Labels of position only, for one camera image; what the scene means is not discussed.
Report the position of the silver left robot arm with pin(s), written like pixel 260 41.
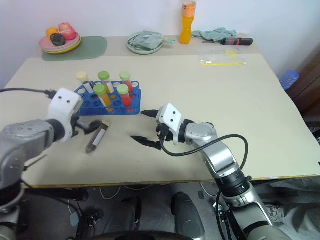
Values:
pixel 20 135

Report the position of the clear bag with yellow zip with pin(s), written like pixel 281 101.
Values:
pixel 220 58

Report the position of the yellow plate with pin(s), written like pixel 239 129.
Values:
pixel 63 52

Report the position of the green crumpled cloth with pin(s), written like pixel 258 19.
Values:
pixel 215 33

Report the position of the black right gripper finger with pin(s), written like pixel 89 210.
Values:
pixel 151 114
pixel 148 143

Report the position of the dark tube with yellow cap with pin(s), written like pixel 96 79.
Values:
pixel 83 77
pixel 98 137

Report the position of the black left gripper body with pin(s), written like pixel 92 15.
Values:
pixel 78 126

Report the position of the black and red screwdriver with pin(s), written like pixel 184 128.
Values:
pixel 237 41

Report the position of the brown wooden furniture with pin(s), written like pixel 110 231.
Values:
pixel 310 87

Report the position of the red toy fruit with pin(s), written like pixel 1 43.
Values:
pixel 67 30

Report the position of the dark toy fruit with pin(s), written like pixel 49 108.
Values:
pixel 57 40

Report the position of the pale green folded pouch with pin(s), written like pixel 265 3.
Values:
pixel 146 40

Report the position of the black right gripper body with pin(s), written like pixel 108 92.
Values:
pixel 163 133

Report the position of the large dark rounded shape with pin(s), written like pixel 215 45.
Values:
pixel 187 215

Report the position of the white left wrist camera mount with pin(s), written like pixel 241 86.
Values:
pixel 63 102

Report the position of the pink plate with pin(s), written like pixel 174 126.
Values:
pixel 45 43

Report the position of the pale green spoon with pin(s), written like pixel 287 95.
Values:
pixel 170 41

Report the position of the pale green round plate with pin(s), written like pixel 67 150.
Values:
pixel 140 50

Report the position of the black equipment beside table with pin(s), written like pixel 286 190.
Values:
pixel 315 132

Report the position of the blue test tube rack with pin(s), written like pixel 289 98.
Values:
pixel 86 110

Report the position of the yellow tube with green cap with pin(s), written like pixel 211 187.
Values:
pixel 100 90
pixel 104 76

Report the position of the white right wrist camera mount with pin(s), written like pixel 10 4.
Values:
pixel 171 115

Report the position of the orange toy fruit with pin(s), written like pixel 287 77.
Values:
pixel 51 31

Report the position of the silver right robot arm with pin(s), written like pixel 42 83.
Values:
pixel 200 131

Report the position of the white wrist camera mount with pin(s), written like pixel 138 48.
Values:
pixel 63 102
pixel 171 115

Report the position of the orange soda bottle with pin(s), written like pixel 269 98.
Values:
pixel 187 27

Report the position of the red tube with green cap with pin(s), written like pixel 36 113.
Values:
pixel 123 90
pixel 125 75

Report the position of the green placemat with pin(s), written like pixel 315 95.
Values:
pixel 92 48

